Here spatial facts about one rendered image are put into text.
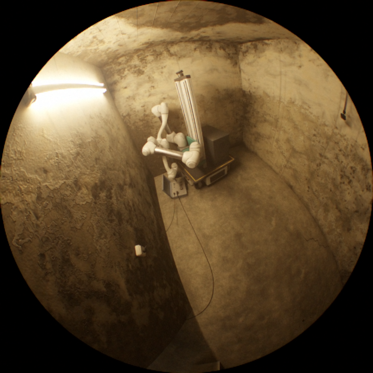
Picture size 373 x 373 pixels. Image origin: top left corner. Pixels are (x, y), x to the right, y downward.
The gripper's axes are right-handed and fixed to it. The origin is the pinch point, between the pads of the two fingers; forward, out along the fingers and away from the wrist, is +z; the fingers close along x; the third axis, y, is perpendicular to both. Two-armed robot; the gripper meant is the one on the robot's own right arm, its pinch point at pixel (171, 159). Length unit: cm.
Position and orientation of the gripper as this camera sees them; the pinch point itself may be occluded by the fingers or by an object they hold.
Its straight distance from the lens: 196.3
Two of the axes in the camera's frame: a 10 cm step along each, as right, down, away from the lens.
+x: -4.7, -6.1, 6.4
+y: 8.6, -4.9, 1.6
